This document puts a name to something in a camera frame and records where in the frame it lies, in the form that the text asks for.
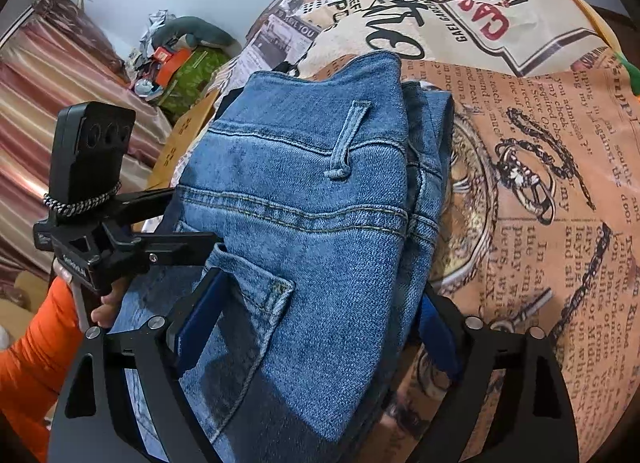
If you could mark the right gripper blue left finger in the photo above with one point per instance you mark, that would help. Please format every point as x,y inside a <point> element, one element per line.
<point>94,420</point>

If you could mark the blue denim jeans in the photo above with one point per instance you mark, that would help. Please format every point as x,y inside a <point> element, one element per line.
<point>326,199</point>

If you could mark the grey plush pillow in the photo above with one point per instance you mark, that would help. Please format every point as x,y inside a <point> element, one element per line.
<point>198,29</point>

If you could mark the person left hand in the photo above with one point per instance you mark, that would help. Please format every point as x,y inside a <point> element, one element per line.
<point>102,314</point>

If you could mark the newspaper print bed cover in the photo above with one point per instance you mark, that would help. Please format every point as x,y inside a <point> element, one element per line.
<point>541,221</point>

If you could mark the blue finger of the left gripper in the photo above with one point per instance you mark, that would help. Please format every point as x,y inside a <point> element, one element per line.
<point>133,207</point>

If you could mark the pink striped curtain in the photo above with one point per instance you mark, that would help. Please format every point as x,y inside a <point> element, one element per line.
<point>57,58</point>

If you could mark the wooden lap desk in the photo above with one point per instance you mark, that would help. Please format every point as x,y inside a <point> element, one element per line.
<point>185,130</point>

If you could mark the orange sleeve forearm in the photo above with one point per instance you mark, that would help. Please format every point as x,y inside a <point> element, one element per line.
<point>34,368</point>

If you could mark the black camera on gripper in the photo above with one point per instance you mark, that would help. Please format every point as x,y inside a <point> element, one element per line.
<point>90,140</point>

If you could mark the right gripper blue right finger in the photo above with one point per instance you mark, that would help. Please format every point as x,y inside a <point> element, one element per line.
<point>533,421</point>

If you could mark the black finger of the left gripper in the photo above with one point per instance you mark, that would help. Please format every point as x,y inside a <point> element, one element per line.
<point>174,249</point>

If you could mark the orange box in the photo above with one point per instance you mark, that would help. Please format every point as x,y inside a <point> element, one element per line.
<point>170,62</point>

